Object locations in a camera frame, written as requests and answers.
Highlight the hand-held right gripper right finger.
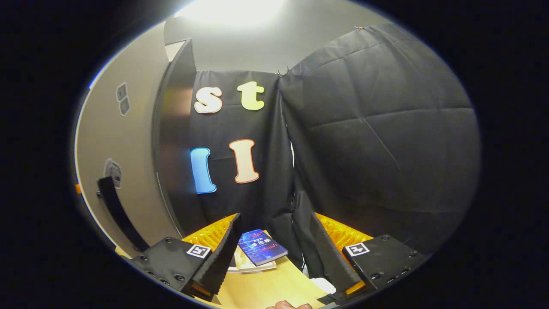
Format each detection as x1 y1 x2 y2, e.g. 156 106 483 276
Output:
310 212 429 301

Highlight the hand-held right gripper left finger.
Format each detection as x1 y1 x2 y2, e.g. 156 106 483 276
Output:
129 213 242 301

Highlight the black door handle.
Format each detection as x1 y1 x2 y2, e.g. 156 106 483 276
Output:
97 176 150 253

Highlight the white double-door shoe cabinet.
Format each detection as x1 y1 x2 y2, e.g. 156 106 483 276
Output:
153 38 207 236

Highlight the white shoe cabinet door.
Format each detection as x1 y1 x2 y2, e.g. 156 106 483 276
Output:
74 24 183 260

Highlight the small white object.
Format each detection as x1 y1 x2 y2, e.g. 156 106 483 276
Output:
310 278 336 295

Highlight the blue book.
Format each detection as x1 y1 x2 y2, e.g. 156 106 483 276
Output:
238 228 289 267

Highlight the black backdrop cloth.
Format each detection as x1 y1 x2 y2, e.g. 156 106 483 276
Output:
189 22 481 279

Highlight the large ceiling light panel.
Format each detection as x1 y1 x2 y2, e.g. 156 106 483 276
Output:
174 0 287 27

